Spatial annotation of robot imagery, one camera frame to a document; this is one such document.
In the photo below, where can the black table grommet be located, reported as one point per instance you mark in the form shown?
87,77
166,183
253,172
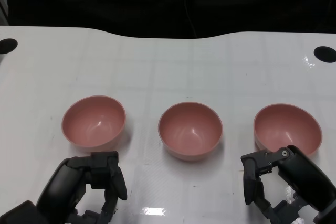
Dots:
325,54
7,46

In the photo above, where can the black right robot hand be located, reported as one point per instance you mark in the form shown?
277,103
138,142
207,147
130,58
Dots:
302,174

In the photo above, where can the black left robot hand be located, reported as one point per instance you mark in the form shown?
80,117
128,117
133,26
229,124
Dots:
60,182

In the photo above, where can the pink plastic bowl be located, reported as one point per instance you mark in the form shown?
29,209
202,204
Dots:
286,124
92,121
189,129

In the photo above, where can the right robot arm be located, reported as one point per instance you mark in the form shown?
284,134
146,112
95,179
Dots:
328,218

